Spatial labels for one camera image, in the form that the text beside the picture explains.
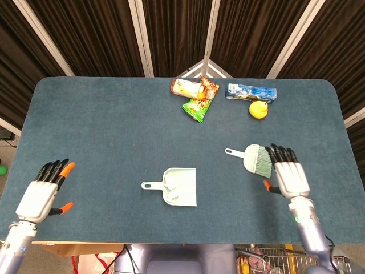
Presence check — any mint green plastic dustpan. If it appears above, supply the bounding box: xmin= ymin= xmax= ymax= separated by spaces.
xmin=141 ymin=167 xmax=198 ymax=207

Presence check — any black torso cable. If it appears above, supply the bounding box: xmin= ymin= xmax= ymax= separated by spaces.
xmin=109 ymin=244 xmax=137 ymax=274

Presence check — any brown cardboard box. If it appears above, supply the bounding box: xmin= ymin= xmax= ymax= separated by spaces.
xmin=42 ymin=242 xmax=125 ymax=257

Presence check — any green snack bag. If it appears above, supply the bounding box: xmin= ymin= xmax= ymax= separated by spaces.
xmin=181 ymin=98 xmax=213 ymax=124

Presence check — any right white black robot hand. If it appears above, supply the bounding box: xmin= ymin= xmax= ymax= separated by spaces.
xmin=263 ymin=143 xmax=311 ymax=200

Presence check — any mint green hand broom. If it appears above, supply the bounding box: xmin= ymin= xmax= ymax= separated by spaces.
xmin=224 ymin=144 xmax=274 ymax=178

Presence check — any right arm cable with connector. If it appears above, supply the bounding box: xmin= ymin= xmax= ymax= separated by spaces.
xmin=323 ymin=233 xmax=343 ymax=272

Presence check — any white tissue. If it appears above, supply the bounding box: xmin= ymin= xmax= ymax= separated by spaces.
xmin=164 ymin=170 xmax=185 ymax=205

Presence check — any blue table cloth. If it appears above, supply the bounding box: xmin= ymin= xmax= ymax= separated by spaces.
xmin=0 ymin=76 xmax=356 ymax=245

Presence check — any yellow pear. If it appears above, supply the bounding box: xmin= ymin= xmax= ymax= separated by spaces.
xmin=249 ymin=100 xmax=270 ymax=119

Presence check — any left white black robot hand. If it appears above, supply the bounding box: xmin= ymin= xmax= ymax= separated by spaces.
xmin=15 ymin=158 xmax=76 ymax=225

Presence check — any dark brown pleated curtain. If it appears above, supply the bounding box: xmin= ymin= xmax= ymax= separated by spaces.
xmin=25 ymin=0 xmax=145 ymax=78
xmin=0 ymin=0 xmax=68 ymax=131
xmin=209 ymin=0 xmax=311 ymax=79
xmin=278 ymin=0 xmax=365 ymax=120
xmin=142 ymin=0 xmax=214 ymax=78

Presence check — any blue cookie package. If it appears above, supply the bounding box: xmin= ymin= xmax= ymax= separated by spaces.
xmin=226 ymin=83 xmax=278 ymax=104

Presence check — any red white plastic bag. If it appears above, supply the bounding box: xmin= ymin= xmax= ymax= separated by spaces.
xmin=71 ymin=252 xmax=119 ymax=274

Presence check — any white partition frame post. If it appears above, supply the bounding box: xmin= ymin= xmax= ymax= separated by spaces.
xmin=13 ymin=0 xmax=75 ymax=77
xmin=182 ymin=0 xmax=233 ymax=79
xmin=343 ymin=107 xmax=365 ymax=129
xmin=266 ymin=0 xmax=326 ymax=79
xmin=0 ymin=116 xmax=22 ymax=137
xmin=128 ymin=0 xmax=155 ymax=78

